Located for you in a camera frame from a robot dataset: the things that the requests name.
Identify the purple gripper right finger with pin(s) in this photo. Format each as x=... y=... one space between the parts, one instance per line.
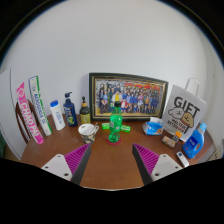
x=146 y=161

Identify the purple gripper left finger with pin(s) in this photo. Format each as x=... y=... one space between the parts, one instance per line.
x=77 y=161

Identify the green plastic soda bottle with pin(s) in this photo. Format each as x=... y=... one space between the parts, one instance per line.
x=115 y=123

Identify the patterned ceramic mug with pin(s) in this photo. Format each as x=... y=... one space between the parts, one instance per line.
x=88 y=132

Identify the small patterned snack packet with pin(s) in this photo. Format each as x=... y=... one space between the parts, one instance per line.
x=169 y=142

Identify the blue tissue pack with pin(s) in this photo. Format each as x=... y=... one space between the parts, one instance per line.
x=153 y=127

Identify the white remote control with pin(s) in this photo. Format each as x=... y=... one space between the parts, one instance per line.
x=182 y=159

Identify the red round coaster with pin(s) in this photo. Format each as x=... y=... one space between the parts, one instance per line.
x=113 y=143

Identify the green soap box right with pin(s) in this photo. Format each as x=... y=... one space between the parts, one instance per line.
x=125 y=128

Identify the green soap box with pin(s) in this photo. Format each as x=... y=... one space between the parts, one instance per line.
x=105 y=126
x=125 y=128

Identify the rubiks cube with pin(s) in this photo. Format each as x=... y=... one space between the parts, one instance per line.
x=177 y=136

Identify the green soap box left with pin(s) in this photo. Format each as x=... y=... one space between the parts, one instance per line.
x=105 y=126

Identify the white lotion bottle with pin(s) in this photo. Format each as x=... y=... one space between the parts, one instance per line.
x=57 y=115

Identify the brown yellow pump bottle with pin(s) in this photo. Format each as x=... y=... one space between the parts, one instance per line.
x=84 y=112

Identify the dark blue pump bottle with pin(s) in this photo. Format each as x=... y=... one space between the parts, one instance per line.
x=69 y=110

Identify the blue detergent bottle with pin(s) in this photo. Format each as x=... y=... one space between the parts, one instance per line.
x=195 y=142

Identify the white gift paper bag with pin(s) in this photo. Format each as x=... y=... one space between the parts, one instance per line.
x=183 y=111

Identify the framed group photograph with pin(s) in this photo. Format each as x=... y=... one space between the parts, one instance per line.
x=141 y=97

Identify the white green long box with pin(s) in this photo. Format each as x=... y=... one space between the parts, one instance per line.
x=38 y=105

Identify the pink long box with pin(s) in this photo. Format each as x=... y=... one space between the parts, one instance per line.
x=26 y=114

